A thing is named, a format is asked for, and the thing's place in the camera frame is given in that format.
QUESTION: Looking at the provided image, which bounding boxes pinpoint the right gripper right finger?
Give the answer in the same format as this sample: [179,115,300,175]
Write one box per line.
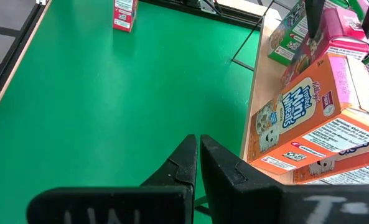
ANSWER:
[199,134,369,224]

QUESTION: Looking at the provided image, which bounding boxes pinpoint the black aluminium table frame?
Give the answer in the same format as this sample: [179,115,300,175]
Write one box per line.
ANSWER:
[0,0,263,128]

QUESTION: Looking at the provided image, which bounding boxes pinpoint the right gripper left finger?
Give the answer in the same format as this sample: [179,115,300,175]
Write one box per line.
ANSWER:
[26,134,199,224]

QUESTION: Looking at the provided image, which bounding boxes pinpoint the red Froot Loops cereal box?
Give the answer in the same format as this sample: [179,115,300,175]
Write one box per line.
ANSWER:
[112,0,139,33]
[279,6,369,91]

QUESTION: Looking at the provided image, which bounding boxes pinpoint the green table mat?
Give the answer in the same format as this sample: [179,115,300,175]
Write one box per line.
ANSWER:
[0,0,261,224]

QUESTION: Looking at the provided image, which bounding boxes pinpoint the orange Frosted Mini-Wheats cereal box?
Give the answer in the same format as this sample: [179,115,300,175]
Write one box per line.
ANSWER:
[247,52,369,175]
[292,141,369,185]

